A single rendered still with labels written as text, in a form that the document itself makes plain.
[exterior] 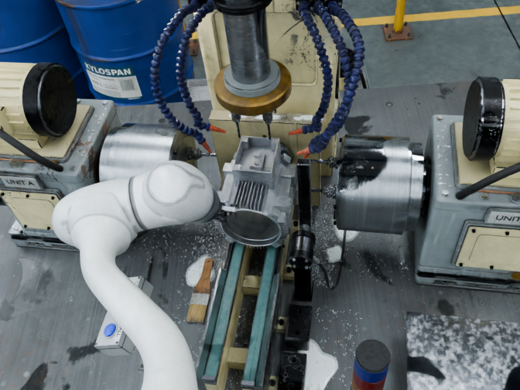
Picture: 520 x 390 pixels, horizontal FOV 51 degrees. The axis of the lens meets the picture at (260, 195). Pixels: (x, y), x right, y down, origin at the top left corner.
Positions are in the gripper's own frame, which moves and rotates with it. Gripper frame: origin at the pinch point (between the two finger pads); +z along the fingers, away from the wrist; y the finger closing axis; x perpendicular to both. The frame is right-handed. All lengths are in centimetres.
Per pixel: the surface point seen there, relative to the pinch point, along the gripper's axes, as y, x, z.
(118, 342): 15.6, 30.1, -14.4
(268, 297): -11.9, 18.5, 10.7
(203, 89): 47, -77, 127
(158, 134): 20.2, -20.4, 4.7
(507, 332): -68, 21, 9
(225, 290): -0.6, 17.9, 11.1
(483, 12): -108, -174, 227
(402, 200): -42.4, -7.4, 3.5
